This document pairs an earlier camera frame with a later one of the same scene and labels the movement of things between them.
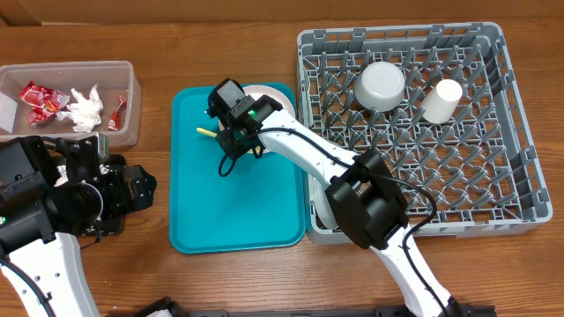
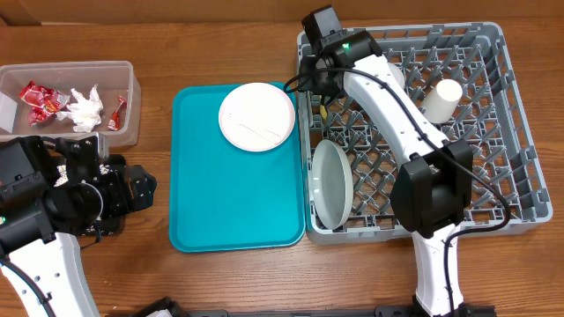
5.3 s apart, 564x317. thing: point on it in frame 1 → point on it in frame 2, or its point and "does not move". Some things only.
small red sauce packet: (114, 122) does not move
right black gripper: (245, 143) → (315, 81)
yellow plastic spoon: (215, 134) → (322, 111)
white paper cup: (440, 105) does not move
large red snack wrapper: (44, 102) does not move
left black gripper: (122, 202) does not move
